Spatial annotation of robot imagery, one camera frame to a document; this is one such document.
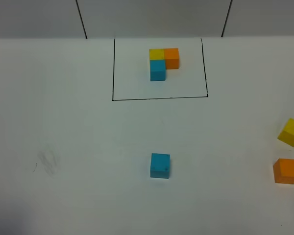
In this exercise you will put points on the yellow template block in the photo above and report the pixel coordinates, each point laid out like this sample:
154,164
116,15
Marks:
156,54

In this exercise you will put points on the orange template block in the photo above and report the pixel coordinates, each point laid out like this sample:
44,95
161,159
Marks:
172,58

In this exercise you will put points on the blue template block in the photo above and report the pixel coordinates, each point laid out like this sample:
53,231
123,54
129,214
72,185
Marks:
157,70

